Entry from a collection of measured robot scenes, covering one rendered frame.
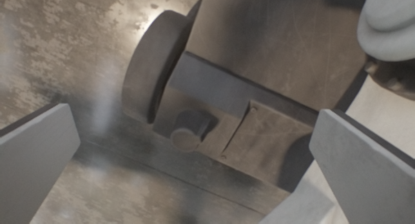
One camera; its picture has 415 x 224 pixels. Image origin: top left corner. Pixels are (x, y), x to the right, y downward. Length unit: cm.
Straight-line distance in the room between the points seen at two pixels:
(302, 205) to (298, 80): 15
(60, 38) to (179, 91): 42
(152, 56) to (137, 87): 5
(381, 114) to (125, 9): 47
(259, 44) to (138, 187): 67
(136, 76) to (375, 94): 26
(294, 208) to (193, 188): 53
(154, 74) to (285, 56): 17
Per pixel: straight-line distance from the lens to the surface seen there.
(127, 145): 70
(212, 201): 76
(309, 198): 23
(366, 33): 20
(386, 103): 21
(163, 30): 32
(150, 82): 30
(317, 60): 30
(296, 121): 31
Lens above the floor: 45
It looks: 58 degrees down
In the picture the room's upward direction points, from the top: 158 degrees counter-clockwise
